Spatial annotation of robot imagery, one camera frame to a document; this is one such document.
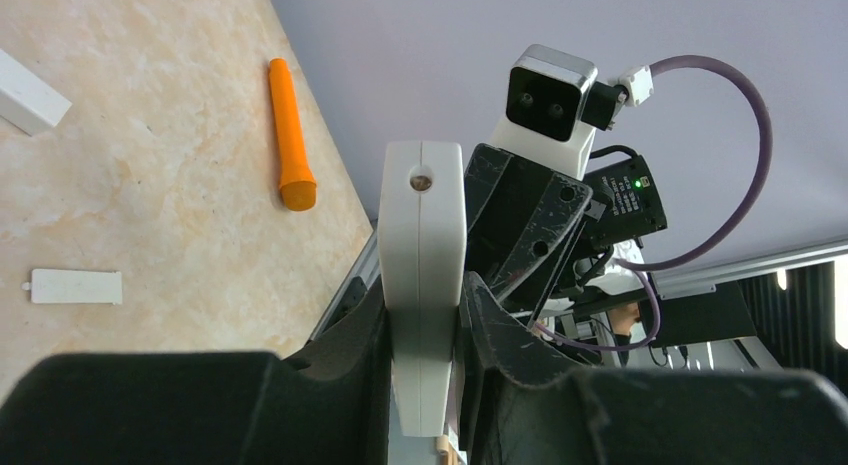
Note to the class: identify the white remote control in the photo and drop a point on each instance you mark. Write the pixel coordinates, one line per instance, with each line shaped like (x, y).
(28, 102)

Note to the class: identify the white remote with buttons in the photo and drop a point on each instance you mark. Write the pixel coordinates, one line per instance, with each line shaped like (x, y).
(421, 240)

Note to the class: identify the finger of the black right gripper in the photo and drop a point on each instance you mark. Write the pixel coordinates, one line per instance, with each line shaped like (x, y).
(531, 215)

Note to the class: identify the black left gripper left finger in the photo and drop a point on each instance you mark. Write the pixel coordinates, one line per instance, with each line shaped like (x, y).
(326, 404)

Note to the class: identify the small white battery door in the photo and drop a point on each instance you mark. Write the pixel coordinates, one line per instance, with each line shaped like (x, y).
(54, 286)

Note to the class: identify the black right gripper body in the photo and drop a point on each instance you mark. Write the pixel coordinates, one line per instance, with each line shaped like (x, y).
(485, 172)

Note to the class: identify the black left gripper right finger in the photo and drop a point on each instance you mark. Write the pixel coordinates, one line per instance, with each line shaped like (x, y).
(521, 401)

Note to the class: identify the orange toy carrot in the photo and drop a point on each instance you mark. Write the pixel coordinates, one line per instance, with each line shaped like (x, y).
(296, 184)

